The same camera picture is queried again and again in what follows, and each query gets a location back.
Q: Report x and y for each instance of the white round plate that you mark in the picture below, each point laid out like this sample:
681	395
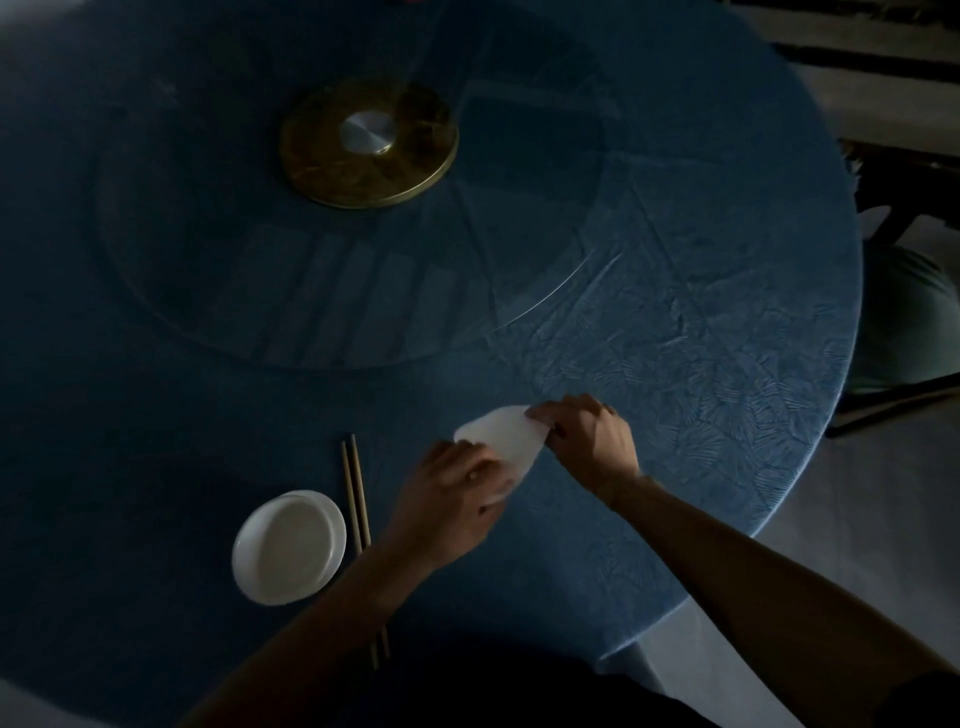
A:
289	547

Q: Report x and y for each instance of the person's left hand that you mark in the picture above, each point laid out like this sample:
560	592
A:
439	517

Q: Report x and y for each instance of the person's left fingers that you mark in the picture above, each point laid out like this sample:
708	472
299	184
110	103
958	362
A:
480	469

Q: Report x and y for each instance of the gold round turntable base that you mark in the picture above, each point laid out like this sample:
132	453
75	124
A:
330	169

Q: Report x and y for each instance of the person's right hand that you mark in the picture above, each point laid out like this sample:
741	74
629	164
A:
596	446

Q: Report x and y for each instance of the blue patterned tablecloth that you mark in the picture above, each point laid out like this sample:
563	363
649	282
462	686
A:
712	225

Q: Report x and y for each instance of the wooden chopstick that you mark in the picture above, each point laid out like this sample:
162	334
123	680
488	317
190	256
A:
349	495
361	487

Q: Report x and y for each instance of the chair with green cushion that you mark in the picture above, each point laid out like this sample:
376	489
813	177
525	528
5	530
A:
907	322

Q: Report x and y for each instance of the person's left forearm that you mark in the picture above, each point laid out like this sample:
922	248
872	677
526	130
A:
315	645

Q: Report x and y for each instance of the round glass turntable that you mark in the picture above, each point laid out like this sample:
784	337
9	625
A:
225	262

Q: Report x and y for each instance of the person's right fingers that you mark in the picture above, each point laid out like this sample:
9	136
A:
559	416

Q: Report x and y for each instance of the white napkin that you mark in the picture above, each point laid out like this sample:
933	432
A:
510	435

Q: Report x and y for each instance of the dark framed chair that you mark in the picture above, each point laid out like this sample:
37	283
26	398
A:
900	187

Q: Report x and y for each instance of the person's dark clothing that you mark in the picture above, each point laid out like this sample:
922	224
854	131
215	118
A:
525	697

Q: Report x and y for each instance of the person's right forearm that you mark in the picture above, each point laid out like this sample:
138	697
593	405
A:
750	585

